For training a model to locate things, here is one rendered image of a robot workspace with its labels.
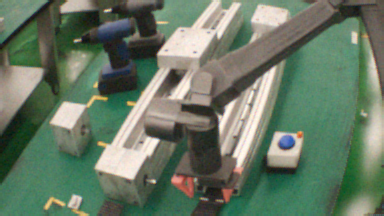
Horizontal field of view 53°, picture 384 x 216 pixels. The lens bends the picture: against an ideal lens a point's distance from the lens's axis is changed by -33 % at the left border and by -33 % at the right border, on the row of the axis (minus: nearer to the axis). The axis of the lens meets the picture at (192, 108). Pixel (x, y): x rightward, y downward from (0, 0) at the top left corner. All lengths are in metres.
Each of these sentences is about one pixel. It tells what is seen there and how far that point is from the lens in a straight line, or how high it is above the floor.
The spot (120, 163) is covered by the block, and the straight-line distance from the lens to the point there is 1.09.
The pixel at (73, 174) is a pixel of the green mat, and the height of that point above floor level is 0.78.
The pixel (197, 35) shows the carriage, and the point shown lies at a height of 0.90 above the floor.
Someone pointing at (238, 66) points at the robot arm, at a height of 1.09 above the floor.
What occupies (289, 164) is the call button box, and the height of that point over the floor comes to 0.81.
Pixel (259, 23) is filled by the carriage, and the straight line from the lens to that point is 1.51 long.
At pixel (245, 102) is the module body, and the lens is 1.29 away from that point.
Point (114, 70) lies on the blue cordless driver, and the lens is 1.45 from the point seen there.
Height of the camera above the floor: 1.58
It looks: 35 degrees down
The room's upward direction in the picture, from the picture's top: 7 degrees counter-clockwise
